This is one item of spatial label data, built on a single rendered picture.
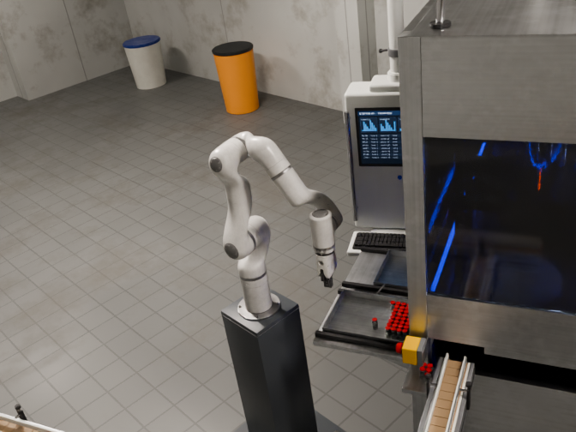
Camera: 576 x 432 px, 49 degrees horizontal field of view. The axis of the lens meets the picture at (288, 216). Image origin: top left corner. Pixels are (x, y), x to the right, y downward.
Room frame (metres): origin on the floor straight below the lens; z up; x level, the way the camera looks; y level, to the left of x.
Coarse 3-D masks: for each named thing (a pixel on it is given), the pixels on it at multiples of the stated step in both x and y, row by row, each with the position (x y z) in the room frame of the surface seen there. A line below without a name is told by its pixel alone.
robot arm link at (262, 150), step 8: (232, 136) 2.28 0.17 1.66; (240, 136) 2.26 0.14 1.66; (248, 136) 2.19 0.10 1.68; (256, 136) 2.16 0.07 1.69; (248, 144) 2.15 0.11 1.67; (256, 144) 2.12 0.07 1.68; (264, 144) 2.11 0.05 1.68; (272, 144) 2.12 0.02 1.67; (248, 152) 2.15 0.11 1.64; (256, 152) 2.11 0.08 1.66; (264, 152) 2.09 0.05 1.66; (272, 152) 2.09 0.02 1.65; (280, 152) 2.12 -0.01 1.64; (256, 160) 2.11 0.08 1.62; (264, 160) 2.09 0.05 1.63; (272, 160) 2.08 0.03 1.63; (280, 160) 2.08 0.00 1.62; (264, 168) 2.09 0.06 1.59; (272, 168) 2.07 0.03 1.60; (280, 168) 2.07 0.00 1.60; (272, 176) 2.07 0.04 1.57
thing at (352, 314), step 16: (336, 304) 2.11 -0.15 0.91; (352, 304) 2.13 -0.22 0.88; (368, 304) 2.11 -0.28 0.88; (384, 304) 2.10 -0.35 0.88; (336, 320) 2.04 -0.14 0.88; (352, 320) 2.03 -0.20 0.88; (368, 320) 2.02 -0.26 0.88; (384, 320) 2.00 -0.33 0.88; (352, 336) 1.91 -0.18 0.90; (368, 336) 1.88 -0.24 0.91; (384, 336) 1.90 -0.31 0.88
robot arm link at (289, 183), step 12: (288, 168) 2.08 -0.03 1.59; (276, 180) 2.06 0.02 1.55; (288, 180) 2.05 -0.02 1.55; (300, 180) 2.07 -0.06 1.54; (288, 192) 2.04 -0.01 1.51; (300, 192) 2.04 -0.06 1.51; (312, 192) 2.06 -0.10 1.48; (300, 204) 2.03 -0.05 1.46; (312, 204) 2.10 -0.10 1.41; (324, 204) 2.08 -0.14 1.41; (336, 216) 2.05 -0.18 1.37
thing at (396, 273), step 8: (392, 256) 2.44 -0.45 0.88; (400, 256) 2.43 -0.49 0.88; (384, 264) 2.37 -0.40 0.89; (392, 264) 2.38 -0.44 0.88; (400, 264) 2.37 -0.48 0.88; (384, 272) 2.33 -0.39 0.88; (392, 272) 2.32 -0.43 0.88; (400, 272) 2.31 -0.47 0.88; (376, 280) 2.25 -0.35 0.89; (384, 280) 2.26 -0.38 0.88; (392, 280) 2.25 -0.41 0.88; (400, 280) 2.25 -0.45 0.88; (400, 288) 2.17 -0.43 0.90
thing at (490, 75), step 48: (432, 0) 2.10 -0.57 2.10; (480, 0) 2.01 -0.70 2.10; (528, 0) 1.92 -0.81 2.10; (432, 48) 1.70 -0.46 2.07; (480, 48) 1.64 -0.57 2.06; (528, 48) 1.59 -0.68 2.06; (432, 96) 1.70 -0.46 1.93; (480, 96) 1.64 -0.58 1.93; (528, 96) 1.58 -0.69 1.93; (432, 336) 1.71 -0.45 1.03; (480, 336) 1.63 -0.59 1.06; (528, 336) 1.56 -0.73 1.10
